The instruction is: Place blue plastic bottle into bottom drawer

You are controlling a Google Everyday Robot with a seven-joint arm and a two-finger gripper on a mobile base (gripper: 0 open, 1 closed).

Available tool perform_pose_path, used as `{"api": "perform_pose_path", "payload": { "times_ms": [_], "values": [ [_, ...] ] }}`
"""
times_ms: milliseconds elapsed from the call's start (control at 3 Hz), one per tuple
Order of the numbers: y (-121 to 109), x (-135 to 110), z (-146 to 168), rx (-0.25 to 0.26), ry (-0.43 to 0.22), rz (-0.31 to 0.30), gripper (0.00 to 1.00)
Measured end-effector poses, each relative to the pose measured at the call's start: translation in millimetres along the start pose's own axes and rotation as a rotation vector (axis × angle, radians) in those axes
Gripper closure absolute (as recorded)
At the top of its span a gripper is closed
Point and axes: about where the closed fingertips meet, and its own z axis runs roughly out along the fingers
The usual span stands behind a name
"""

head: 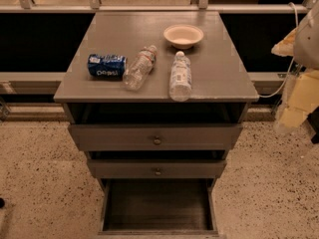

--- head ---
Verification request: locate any metal railing frame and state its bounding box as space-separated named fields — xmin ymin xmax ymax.
xmin=0 ymin=0 xmax=319 ymax=97

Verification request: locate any grey open bottom drawer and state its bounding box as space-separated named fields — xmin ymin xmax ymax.
xmin=96 ymin=179 xmax=227 ymax=239

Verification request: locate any clear bottle red label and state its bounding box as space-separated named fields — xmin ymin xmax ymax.
xmin=123 ymin=45 xmax=158 ymax=91

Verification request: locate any white paper bowl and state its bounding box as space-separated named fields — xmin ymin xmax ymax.
xmin=163 ymin=24 xmax=204 ymax=50

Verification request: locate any grey middle drawer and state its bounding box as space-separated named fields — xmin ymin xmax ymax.
xmin=88 ymin=159 xmax=226 ymax=179

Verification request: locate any grey wooden drawer cabinet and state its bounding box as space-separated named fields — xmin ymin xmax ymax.
xmin=53 ymin=11 xmax=260 ymax=239

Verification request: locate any grey top drawer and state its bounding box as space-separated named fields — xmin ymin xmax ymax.
xmin=69 ymin=124 xmax=242 ymax=151

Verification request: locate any clear bottle blue label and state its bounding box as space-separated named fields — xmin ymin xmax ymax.
xmin=169 ymin=51 xmax=192 ymax=102

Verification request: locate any white cable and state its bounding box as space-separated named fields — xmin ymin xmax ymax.
xmin=258 ymin=1 xmax=300 ymax=100

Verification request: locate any blue pepsi can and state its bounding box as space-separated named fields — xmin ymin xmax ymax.
xmin=87 ymin=54 xmax=127 ymax=78

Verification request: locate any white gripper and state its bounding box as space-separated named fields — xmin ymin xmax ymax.
xmin=271 ymin=2 xmax=319 ymax=128

